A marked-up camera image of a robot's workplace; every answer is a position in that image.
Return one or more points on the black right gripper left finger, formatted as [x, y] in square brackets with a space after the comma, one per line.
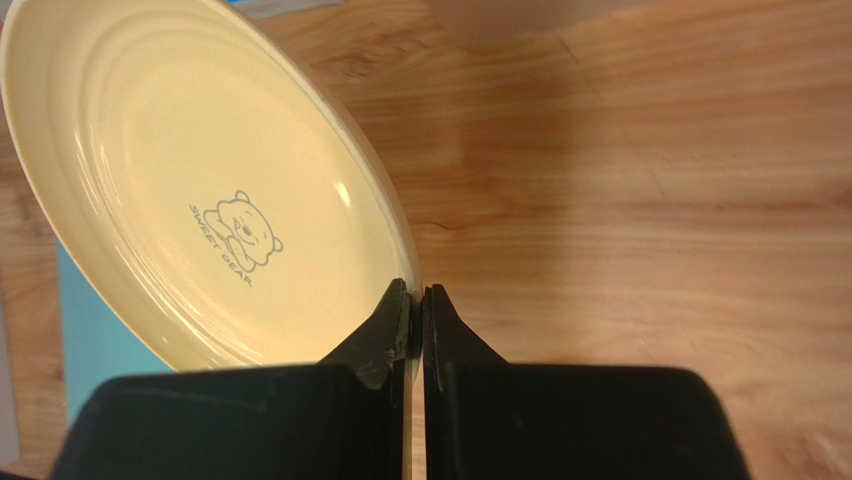
[346, 416]

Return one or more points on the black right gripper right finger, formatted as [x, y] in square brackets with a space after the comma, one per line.
[487, 418]

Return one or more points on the teal cutting board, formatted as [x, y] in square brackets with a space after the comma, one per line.
[97, 346]

